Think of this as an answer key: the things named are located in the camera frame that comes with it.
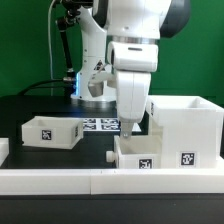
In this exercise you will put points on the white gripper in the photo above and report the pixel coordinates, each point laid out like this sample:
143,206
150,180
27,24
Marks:
131,95

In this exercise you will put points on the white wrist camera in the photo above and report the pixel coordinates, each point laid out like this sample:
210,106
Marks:
98,80

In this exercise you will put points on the paper sheet with markers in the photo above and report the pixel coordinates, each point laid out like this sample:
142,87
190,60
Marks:
101,124

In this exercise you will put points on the white front drawer tray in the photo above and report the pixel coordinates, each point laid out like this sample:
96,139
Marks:
137,152

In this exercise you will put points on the white drawer cabinet box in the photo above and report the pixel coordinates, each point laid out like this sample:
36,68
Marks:
189,128

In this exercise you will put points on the white left fence piece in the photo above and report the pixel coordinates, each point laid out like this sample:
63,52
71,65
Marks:
4,149

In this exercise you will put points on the white front fence wall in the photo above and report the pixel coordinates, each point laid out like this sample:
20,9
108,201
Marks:
110,181

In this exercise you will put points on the white drawer tray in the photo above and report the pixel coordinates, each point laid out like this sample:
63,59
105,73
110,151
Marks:
52,132
137,152

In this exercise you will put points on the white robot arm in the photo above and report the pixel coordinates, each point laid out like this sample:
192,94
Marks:
120,50

